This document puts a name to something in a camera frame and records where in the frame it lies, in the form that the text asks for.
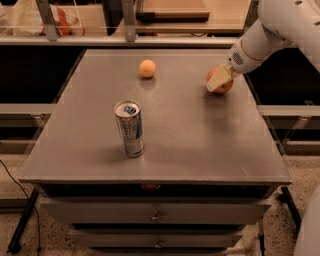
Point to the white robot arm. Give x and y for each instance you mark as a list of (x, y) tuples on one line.
[(280, 23)]

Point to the silver blue redbull can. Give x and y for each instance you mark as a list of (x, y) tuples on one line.
[(129, 121)]

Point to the grey drawer cabinet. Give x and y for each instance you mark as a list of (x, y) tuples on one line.
[(198, 146)]

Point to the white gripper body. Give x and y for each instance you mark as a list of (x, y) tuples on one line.
[(240, 61)]

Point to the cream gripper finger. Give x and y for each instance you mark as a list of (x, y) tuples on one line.
[(221, 76)]

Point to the red object inside cabinet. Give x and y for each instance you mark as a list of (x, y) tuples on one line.
[(150, 187)]

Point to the orange white plastic bag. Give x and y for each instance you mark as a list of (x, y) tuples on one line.
[(66, 22)]

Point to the red apple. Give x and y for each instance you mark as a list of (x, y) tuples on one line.
[(222, 89)]

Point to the upper drawer with knob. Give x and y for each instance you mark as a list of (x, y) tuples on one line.
[(225, 212)]

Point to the orange fruit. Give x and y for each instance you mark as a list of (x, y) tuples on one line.
[(147, 68)]

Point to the drawer with knob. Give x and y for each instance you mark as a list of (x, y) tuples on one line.
[(225, 212), (156, 238)]

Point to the lower drawer with knob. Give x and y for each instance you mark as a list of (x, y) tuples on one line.
[(156, 238)]

